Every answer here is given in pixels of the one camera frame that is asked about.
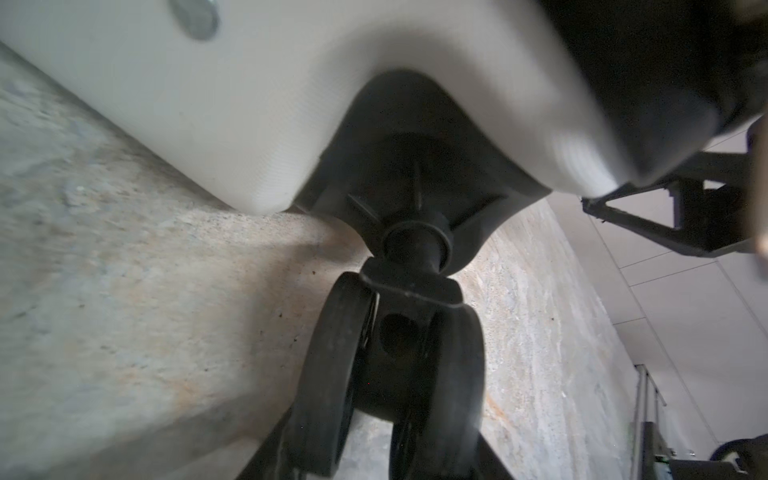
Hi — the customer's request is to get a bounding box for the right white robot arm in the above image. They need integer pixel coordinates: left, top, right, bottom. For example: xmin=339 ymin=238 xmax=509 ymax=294
xmin=669 ymin=434 xmax=767 ymax=480

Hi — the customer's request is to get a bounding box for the black suitcase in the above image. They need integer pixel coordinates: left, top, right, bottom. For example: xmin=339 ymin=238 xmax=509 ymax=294
xmin=1 ymin=1 xmax=767 ymax=479

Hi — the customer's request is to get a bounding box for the aluminium mounting rail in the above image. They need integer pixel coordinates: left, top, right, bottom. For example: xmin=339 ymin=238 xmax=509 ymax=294
xmin=629 ymin=364 xmax=672 ymax=480

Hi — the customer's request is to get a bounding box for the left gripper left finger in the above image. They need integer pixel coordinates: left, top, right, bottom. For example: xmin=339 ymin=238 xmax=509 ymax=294
xmin=236 ymin=408 xmax=300 ymax=480

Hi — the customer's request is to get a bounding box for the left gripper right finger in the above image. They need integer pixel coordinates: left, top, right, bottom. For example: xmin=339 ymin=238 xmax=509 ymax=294
xmin=582 ymin=152 xmax=754 ymax=258

